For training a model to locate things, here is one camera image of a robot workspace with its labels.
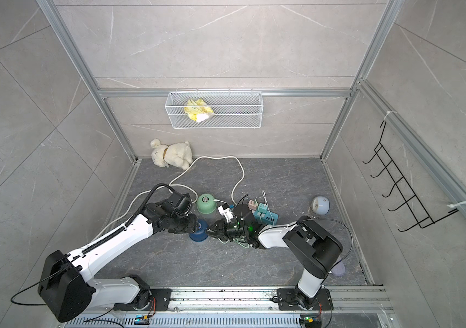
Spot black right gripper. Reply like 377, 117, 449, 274
205, 219, 249, 241

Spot pink USB charger adapter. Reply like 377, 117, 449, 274
248, 200, 258, 210

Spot teal USB charger adapter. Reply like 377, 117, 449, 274
256, 203, 268, 216

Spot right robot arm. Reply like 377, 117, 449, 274
206, 203, 344, 312

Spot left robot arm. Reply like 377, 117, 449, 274
35, 185, 199, 323

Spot teal power strip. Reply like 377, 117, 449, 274
252, 208, 279, 226

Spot white plush teddy bear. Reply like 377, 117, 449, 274
151, 139, 193, 170

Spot yellow packet in basket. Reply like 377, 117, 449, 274
184, 98, 215, 123

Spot purple glasses case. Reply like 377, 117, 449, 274
331, 261, 346, 277

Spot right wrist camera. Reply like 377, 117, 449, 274
217, 203, 234, 223

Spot thick white power cord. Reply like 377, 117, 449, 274
92, 155, 247, 243

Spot white wire wall basket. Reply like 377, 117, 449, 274
165, 91, 264, 129

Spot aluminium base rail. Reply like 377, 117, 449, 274
64, 286, 400, 327

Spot black wire hook rack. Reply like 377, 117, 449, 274
363, 121, 459, 232

